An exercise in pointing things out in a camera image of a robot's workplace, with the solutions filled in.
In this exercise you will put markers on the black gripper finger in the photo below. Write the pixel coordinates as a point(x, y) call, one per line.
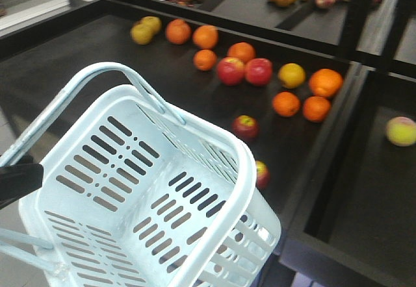
point(20, 180)

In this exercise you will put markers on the light blue plastic basket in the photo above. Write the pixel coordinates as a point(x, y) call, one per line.
point(139, 192)

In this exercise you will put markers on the white store shelving unit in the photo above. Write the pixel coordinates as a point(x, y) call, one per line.
point(16, 14)

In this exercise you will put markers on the dark red apple middle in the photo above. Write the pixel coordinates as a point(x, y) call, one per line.
point(245, 127)

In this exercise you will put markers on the dark red apple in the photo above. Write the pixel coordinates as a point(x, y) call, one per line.
point(245, 127)
point(263, 175)

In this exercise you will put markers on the red apple pair left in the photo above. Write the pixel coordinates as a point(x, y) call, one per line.
point(230, 71)

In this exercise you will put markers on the red apple pair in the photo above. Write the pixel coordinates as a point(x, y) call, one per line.
point(230, 71)
point(258, 71)

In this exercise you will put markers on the dark red apple front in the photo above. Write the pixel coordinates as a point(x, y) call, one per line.
point(263, 175)

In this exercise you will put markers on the red apple pair right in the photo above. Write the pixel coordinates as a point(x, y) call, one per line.
point(258, 71)

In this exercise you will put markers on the small orange left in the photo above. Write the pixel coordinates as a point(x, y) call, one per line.
point(286, 104)

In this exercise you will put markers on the small orange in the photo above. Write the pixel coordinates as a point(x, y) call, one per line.
point(316, 108)
point(286, 104)

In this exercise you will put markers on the yellow round fruit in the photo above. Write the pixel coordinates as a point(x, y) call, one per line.
point(291, 75)

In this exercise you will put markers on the small orange right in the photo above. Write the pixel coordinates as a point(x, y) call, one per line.
point(316, 108)

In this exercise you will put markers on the black wooden produce stand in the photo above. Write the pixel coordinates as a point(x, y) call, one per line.
point(344, 194)

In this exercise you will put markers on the large orange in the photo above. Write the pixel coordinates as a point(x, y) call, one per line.
point(325, 83)

